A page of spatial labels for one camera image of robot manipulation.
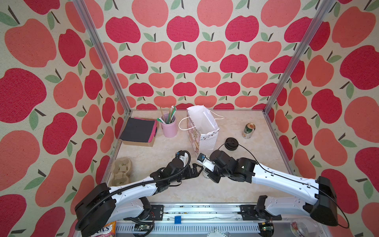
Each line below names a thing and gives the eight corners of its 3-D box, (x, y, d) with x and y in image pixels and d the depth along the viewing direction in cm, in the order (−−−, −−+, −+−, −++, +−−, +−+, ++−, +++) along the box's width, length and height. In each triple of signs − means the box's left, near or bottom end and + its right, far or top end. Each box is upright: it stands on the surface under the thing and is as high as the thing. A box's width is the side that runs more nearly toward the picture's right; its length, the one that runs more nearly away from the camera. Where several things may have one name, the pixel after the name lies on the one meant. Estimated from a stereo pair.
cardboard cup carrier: (115, 187, 84) (109, 182, 78) (118, 164, 94) (113, 158, 88) (133, 183, 86) (129, 179, 80) (134, 161, 95) (130, 155, 89)
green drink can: (243, 139, 106) (248, 129, 97) (241, 132, 110) (245, 122, 101) (251, 139, 106) (256, 129, 97) (249, 132, 110) (254, 122, 101)
